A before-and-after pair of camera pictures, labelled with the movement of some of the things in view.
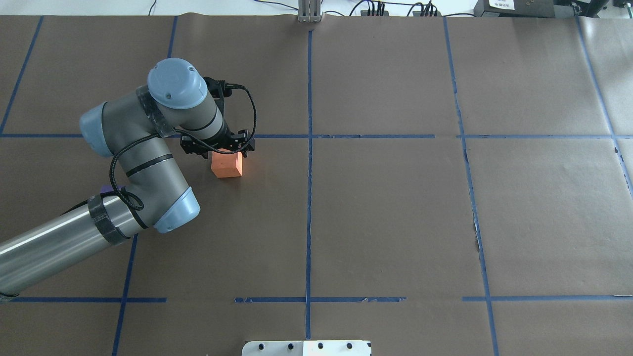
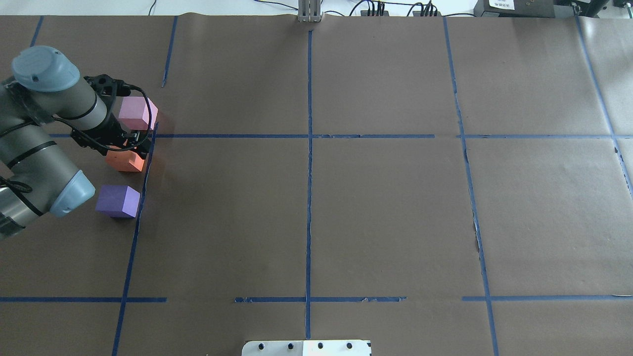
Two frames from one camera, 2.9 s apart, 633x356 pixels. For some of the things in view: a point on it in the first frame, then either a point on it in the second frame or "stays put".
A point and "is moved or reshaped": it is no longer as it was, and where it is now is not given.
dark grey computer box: (521, 8) stays put
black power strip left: (374, 13) stays put
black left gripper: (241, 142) to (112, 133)
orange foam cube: (226, 165) is moved or reshaped
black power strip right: (426, 13) stays put
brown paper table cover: (439, 186) stays put
